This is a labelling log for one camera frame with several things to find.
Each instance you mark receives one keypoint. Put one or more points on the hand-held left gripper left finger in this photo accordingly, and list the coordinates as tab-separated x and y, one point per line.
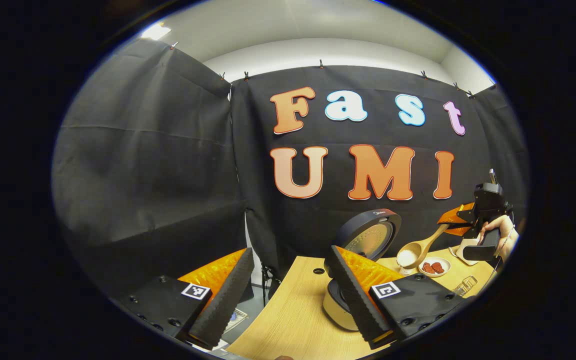
228	300

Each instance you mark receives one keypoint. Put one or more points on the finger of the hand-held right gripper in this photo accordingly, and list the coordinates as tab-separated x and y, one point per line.
460	230
455	215

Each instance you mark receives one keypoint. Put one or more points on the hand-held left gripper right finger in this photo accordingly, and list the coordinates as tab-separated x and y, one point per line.
350	297

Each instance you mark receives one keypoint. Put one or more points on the wooden spoon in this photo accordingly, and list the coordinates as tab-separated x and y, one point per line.
430	242

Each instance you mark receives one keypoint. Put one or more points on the white rice spoonful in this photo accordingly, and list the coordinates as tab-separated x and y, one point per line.
406	258

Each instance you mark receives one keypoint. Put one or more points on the black beige rice cooker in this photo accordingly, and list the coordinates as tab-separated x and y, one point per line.
368	235

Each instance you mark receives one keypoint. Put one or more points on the white toaster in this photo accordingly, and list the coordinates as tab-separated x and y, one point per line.
468	247

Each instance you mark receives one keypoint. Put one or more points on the white ribbed object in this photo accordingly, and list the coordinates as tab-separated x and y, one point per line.
235	321

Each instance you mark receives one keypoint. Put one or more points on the white round plate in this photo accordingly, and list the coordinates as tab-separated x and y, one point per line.
445	267

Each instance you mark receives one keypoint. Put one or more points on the red meat piece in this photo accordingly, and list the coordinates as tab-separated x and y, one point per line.
438	268
428	268

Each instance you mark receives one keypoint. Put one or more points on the black stand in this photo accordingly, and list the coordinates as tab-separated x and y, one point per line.
269	282

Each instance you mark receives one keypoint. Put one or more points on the black backdrop cloth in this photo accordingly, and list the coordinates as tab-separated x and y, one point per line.
143	175

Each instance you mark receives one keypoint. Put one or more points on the row of black clips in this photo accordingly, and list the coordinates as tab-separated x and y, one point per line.
321	63

